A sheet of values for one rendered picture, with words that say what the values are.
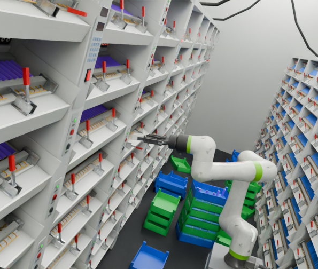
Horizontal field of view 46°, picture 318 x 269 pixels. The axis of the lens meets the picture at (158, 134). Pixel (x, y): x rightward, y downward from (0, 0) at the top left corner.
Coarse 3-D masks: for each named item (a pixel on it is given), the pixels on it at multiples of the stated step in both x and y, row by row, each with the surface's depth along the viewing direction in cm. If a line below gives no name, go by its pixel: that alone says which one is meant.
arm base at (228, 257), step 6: (228, 252) 223; (228, 258) 221; (234, 258) 218; (252, 258) 221; (228, 264) 219; (234, 264) 217; (240, 264) 217; (246, 264) 218; (252, 264) 217; (258, 264) 220
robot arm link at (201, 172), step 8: (192, 168) 188; (200, 168) 185; (208, 168) 186; (216, 168) 190; (224, 168) 192; (232, 168) 195; (240, 168) 196; (248, 168) 198; (192, 176) 189; (200, 176) 186; (208, 176) 187; (216, 176) 190; (224, 176) 192; (232, 176) 195; (240, 176) 197; (248, 176) 198
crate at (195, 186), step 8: (192, 184) 304; (200, 184) 309; (192, 192) 298; (200, 192) 290; (208, 192) 308; (216, 192) 312; (224, 192) 311; (208, 200) 292; (216, 200) 292; (224, 200) 293
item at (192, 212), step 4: (188, 204) 300; (188, 208) 296; (188, 212) 294; (192, 212) 295; (196, 212) 295; (200, 212) 295; (204, 212) 295; (196, 216) 296; (200, 216) 296; (204, 216) 296; (208, 216) 296; (212, 216) 296; (216, 216) 296; (212, 220) 298; (216, 220) 298
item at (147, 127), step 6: (144, 120) 236; (144, 126) 237; (150, 126) 237; (132, 132) 220; (144, 132) 233; (132, 144) 205; (138, 144) 218; (126, 150) 193; (132, 150) 204; (126, 156) 197
